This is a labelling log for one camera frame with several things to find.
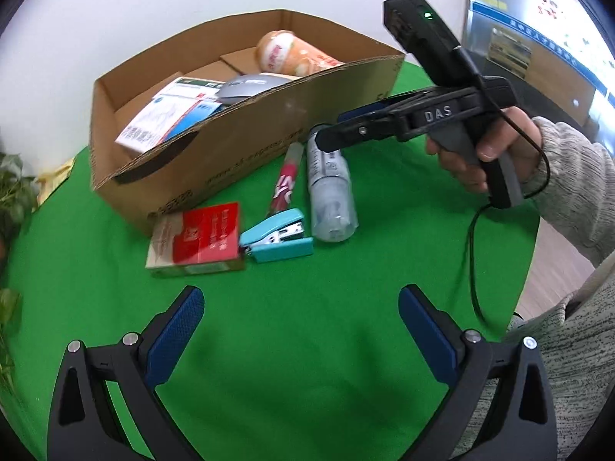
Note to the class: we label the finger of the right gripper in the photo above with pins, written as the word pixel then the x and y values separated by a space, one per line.
pixel 356 131
pixel 385 103

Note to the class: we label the grey computer mouse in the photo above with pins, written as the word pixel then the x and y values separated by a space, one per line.
pixel 246 86

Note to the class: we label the red pen tube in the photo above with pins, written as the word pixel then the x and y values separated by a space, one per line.
pixel 286 180

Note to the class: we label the orange white paper cup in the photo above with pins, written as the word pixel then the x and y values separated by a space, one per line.
pixel 282 52

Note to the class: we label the green tablecloth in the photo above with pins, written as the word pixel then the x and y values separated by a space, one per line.
pixel 303 359

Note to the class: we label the grey knit right sleeve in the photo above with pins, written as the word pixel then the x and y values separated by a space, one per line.
pixel 573 190

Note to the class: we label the brown cardboard box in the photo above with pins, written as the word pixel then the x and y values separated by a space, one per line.
pixel 218 151

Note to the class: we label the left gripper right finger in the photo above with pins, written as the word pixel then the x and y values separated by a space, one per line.
pixel 520 422

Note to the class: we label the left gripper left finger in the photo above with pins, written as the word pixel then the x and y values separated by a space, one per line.
pixel 83 422

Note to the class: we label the blue white 999 box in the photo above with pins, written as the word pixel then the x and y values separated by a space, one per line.
pixel 164 118

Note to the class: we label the red white card box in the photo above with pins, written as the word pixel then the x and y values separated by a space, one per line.
pixel 196 242

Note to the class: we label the person right hand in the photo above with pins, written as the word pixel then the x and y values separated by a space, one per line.
pixel 501 138

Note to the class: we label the white green medicine box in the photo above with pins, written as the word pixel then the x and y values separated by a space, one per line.
pixel 191 88

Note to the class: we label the light blue stapler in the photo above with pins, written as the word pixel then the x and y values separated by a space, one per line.
pixel 279 237

